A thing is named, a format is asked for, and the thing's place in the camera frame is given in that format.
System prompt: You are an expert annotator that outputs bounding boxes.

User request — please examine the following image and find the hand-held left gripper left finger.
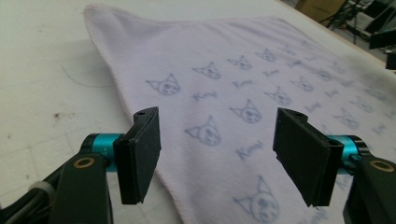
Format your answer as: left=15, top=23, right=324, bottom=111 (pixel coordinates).
left=81, top=106, right=162, bottom=205

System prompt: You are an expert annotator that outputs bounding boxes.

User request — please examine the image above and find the lilac printed towel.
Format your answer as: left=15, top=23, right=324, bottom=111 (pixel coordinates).
left=83, top=3, right=396, bottom=224

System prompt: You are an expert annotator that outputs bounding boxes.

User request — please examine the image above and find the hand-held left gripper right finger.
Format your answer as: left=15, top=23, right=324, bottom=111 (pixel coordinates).
left=273, top=107, right=370, bottom=208

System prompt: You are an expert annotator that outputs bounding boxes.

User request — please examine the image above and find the white foam mat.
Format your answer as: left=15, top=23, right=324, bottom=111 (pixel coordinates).
left=0, top=0, right=390, bottom=224

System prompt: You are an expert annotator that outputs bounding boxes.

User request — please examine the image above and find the black metal frame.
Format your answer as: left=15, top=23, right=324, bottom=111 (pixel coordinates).
left=320, top=0, right=396, bottom=71

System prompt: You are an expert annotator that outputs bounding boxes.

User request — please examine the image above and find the open cardboard box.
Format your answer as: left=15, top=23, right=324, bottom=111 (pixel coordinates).
left=294, top=0, right=348, bottom=23

